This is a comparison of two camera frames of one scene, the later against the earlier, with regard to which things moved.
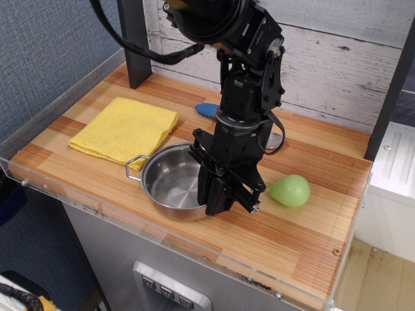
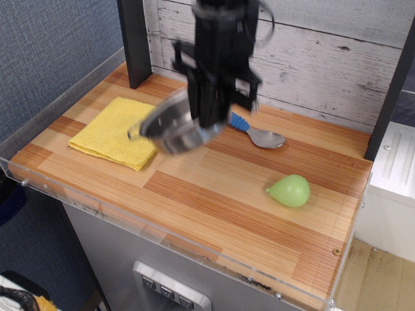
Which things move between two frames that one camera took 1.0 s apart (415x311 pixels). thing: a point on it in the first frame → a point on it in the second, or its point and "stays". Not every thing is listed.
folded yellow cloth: (126, 129) stays
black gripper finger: (220, 199) → (216, 92)
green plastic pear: (292, 190) stays
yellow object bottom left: (48, 305) stays
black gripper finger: (203, 177) → (194, 90)
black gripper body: (231, 157) → (225, 33)
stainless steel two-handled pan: (170, 179) → (170, 126)
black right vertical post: (395, 86) stays
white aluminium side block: (387, 216) stays
